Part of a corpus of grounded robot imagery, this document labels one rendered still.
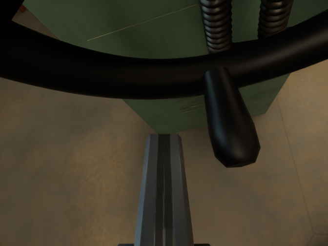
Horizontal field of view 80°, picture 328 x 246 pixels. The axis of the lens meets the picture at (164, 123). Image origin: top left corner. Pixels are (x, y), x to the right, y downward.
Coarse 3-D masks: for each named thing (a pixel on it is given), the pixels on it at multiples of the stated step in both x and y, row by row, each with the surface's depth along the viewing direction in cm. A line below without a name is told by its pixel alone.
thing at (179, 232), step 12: (168, 144) 9; (180, 144) 10; (168, 156) 9; (180, 156) 9; (168, 168) 8; (180, 168) 8; (168, 180) 8; (180, 180) 8; (168, 192) 7; (180, 192) 7; (168, 204) 7; (180, 204) 7; (168, 216) 6; (180, 216) 6; (168, 228) 6; (180, 228) 6; (168, 240) 6; (180, 240) 6; (192, 240) 6
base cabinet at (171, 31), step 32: (32, 0) 25; (64, 0) 25; (96, 0) 26; (128, 0) 27; (160, 0) 27; (192, 0) 28; (256, 0) 29; (320, 0) 31; (64, 32) 30; (96, 32) 31; (128, 32) 31; (160, 32) 32; (192, 32) 33; (256, 32) 35; (256, 96) 61; (160, 128) 77; (192, 128) 83
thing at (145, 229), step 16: (160, 144) 9; (144, 160) 9; (160, 160) 9; (144, 176) 8; (160, 176) 8; (144, 192) 7; (160, 192) 7; (144, 208) 7; (160, 208) 7; (144, 224) 6; (160, 224) 6; (144, 240) 6; (160, 240) 6
